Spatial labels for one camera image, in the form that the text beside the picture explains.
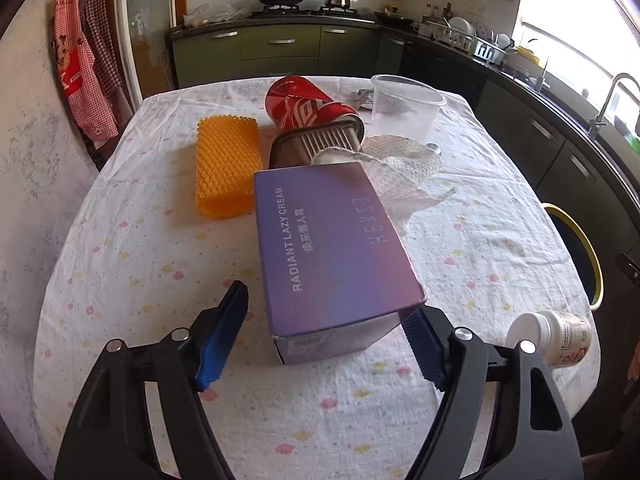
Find red soda can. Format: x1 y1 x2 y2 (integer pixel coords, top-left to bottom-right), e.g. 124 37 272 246
265 76 365 138

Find orange foam net sleeve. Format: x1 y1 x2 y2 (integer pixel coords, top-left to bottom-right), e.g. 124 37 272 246
194 115 263 218

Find white spotted tablecloth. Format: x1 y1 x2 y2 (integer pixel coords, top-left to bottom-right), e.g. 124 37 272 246
32 76 601 480

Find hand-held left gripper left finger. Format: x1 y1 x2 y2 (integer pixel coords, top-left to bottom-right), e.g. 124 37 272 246
54 280 250 480

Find white pill bottle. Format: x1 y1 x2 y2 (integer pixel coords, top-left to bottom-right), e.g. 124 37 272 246
505 310 592 368

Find tall chrome faucet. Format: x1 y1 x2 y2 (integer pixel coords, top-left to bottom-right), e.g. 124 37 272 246
587 72 640 138

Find yellow-rimmed blue trash bin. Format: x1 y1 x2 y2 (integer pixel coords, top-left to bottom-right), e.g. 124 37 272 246
542 202 605 309

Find brown ribbed filter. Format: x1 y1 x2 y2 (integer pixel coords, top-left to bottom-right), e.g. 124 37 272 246
270 127 368 171

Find glass door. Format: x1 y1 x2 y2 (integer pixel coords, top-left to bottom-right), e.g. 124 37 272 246
115 0 188 111

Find green kitchen cabinets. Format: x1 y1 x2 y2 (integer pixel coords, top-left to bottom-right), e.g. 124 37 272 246
167 22 640 281

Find dish rack with dishes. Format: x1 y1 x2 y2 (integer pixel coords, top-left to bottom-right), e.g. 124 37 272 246
430 16 518 66

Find purple cardboard box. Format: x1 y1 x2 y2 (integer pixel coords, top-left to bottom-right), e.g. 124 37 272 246
252 162 428 367

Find clear plastic container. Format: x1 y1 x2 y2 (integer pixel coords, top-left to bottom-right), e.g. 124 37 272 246
370 74 447 143

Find gas stove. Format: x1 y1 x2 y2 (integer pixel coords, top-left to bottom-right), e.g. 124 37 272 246
250 5 361 18

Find thin chrome faucet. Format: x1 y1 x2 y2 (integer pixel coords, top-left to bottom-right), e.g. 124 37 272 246
525 37 551 91

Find white foam net sleeve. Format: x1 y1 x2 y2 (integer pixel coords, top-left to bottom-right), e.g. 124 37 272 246
312 134 456 231

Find dark red checkered apron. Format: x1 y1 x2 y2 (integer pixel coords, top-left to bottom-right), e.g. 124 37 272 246
82 0 133 121

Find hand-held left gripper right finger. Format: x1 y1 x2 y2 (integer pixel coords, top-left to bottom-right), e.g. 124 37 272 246
400 305 585 480

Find clear plastic bag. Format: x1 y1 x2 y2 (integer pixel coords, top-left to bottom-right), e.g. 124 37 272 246
185 2 251 27

